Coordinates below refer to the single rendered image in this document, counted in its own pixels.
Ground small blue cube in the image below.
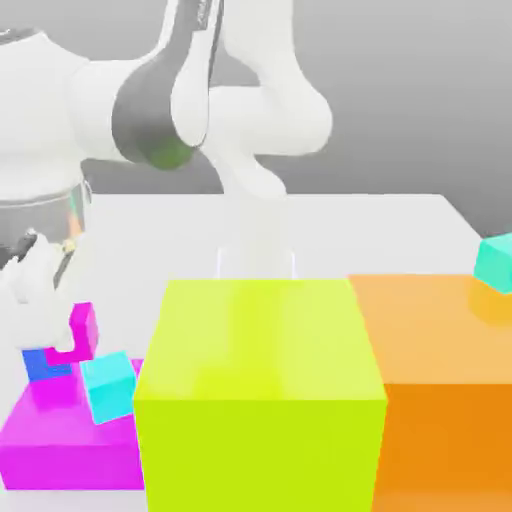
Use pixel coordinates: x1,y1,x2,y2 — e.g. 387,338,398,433
21,348,74,384

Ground large yellow-green box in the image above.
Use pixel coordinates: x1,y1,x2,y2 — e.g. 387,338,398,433
132,278,389,512

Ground large orange box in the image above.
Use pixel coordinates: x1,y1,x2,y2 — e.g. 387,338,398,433
346,273,512,512

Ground small magenta cube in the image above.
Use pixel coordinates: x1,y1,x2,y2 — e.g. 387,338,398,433
43,301,100,367

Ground small turquoise cube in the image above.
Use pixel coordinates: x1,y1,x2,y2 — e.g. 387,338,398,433
472,232,512,296

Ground small cyan cube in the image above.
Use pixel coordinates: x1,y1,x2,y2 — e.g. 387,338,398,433
79,350,138,426

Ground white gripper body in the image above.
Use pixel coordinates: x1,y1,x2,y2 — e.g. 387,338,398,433
0,233,87,353

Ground large magenta box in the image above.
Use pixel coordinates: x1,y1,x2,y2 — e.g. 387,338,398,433
0,358,146,492

